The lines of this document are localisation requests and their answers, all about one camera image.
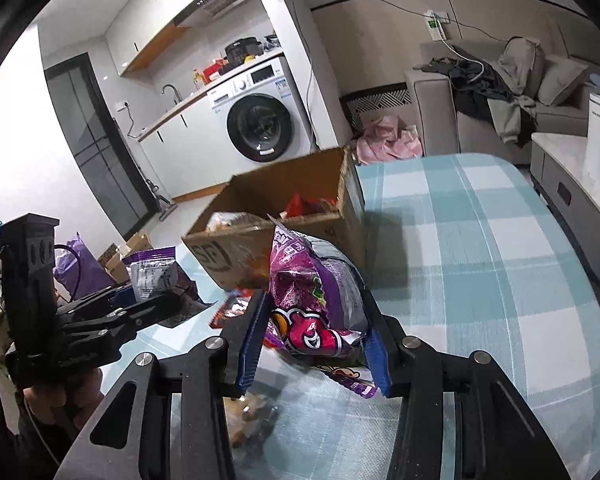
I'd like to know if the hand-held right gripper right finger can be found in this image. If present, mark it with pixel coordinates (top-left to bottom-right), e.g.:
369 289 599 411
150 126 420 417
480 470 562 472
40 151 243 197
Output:
355 280 573 480

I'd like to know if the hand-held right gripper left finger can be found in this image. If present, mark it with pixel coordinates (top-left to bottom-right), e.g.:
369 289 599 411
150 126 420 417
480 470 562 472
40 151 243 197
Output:
55 287 273 480

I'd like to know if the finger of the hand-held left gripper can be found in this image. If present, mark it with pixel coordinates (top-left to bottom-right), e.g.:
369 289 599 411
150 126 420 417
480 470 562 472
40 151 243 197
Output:
55 284 137 322
60 291 185 356

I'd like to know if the purple cartoon candy packet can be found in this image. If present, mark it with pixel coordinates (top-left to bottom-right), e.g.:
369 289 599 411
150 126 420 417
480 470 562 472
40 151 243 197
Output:
320 362 381 398

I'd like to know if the white purple snack packet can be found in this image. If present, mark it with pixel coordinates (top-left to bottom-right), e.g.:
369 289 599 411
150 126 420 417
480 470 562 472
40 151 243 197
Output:
162 265 208 331
122 246 178 306

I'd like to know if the clear brown snack packet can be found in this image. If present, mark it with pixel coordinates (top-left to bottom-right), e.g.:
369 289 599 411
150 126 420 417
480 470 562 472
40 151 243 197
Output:
225 392 281 453

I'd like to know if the brown cardboard box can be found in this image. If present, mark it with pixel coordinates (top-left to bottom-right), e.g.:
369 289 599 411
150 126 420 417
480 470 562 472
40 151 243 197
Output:
181 146 367 291

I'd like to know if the purple candy bag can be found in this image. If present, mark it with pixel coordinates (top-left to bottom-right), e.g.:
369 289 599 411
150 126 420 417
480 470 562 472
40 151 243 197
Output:
267 222 376 361

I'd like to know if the yellow cake packet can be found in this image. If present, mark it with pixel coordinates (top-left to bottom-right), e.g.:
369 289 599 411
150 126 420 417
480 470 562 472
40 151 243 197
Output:
207 211 270 233

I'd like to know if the person's left forearm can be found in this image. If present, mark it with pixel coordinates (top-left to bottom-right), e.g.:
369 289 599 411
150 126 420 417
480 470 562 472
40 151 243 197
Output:
0 400 78 480

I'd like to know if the person's left hand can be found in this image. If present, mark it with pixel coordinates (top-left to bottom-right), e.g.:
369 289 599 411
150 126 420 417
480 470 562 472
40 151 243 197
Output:
17 367 103 441

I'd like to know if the purple plastic bag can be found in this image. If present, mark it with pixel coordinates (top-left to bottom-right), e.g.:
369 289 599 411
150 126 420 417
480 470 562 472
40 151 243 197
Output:
52 232 116 301

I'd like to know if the printed floor cardboard box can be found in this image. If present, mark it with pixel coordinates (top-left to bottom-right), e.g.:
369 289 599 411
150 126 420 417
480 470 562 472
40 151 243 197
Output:
97 230 153 283

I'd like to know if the floor mop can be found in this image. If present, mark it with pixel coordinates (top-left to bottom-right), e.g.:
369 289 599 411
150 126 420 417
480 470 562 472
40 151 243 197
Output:
145 177 178 221

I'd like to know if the teal checked tablecloth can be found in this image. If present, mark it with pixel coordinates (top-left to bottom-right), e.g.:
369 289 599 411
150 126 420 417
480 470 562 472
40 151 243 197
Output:
100 152 600 480

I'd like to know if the dark glass door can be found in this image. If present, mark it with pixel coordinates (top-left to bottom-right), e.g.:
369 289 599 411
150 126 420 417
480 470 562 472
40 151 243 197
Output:
44 55 153 241

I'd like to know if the white kitchen base cabinet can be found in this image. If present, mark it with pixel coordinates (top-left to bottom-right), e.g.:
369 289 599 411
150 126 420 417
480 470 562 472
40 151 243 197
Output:
137 91 241 201

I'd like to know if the white washing machine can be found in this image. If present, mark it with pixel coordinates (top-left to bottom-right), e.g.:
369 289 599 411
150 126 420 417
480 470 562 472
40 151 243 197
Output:
208 55 315 163

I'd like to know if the pink bag on floor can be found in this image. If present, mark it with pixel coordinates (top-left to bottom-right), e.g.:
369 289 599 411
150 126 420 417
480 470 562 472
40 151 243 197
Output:
355 114 425 165

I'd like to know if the white side table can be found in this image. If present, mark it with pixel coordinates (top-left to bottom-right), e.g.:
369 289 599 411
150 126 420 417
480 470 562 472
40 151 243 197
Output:
530 131 600 321

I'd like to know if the grey sofa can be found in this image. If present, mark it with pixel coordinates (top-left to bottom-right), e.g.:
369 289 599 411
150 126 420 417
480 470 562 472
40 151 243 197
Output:
404 55 600 168

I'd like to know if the black pressure cooker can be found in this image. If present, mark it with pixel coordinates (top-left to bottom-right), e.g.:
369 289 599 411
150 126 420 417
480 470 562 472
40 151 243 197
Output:
223 36 263 66

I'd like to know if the dark clothes pile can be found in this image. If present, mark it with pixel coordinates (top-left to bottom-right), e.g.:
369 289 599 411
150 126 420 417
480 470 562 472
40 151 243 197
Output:
412 45 516 121

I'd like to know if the range hood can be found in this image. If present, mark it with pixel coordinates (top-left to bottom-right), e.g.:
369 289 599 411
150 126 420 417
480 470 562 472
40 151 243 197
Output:
174 0 258 28

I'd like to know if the grey jacket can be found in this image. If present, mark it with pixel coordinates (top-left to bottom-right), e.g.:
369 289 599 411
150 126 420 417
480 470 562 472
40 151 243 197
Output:
487 37 546 146

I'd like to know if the grey cushion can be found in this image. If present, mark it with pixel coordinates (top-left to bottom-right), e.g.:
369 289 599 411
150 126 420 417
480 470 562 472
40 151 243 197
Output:
537 55 590 107

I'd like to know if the white power strip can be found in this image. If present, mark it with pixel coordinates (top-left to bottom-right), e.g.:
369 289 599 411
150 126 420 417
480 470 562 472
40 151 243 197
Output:
424 10 451 42

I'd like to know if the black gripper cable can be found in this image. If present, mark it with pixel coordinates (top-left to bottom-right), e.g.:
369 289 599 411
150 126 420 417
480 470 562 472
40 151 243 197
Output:
54 241 83 303

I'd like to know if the white wall cabinet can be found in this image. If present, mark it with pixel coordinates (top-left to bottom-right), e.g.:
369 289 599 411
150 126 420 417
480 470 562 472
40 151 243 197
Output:
104 0 201 78

